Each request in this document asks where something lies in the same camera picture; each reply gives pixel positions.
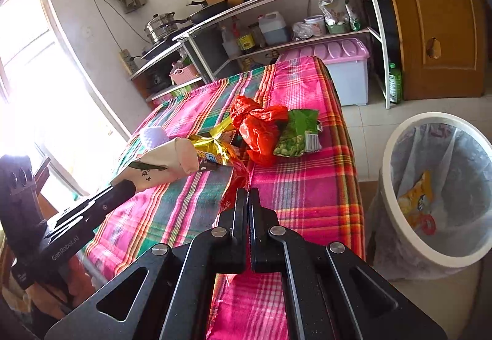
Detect black frying pan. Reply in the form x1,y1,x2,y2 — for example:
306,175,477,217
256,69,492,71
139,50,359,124
187,0,228,24

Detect green pea snack bag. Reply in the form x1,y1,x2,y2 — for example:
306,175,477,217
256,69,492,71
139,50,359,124
274,109,322,158

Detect plaid pink green tablecloth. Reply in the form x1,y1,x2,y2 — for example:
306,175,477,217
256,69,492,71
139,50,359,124
83,57,364,339

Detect white trash bin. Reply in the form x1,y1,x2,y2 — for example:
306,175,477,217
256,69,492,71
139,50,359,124
366,112,491,280

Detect stainless steel steamer pot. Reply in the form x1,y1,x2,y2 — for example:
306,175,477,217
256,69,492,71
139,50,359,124
144,12,188,44

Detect beige paper cup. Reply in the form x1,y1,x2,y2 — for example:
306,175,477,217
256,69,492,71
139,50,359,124
110,138,199,193

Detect pink woven basket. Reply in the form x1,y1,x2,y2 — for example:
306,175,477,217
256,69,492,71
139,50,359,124
169,64,199,85

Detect white oil jug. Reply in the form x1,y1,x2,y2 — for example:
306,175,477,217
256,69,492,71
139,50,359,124
258,11,290,46

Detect gold yellow snack bag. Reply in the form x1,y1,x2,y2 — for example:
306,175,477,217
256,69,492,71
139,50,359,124
188,117,246,170

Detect yellow snack wrapper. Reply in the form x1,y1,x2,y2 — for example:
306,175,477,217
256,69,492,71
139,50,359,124
398,170,434,230

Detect red wrapper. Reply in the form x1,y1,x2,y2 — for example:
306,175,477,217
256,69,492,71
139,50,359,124
219,160,249,213

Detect green plastic bottle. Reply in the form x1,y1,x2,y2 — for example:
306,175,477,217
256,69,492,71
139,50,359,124
389,62,403,104

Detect red round lid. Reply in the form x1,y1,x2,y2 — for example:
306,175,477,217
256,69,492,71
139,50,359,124
419,214,436,236

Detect wooden door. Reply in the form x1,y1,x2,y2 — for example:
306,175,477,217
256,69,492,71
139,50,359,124
392,0,487,100

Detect soy sauce bottle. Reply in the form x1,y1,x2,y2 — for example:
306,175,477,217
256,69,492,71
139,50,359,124
232,16,256,53

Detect red plastic bag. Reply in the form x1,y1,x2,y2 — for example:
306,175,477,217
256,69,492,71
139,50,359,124
230,95,288,167

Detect white metal shelf unit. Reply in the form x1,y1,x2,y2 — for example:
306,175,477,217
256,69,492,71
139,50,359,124
130,0,389,102

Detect black induction cooker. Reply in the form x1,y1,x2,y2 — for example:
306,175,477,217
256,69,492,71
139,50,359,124
142,37,179,61

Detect pink lid storage box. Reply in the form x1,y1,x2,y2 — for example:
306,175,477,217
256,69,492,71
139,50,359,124
277,38,369,106

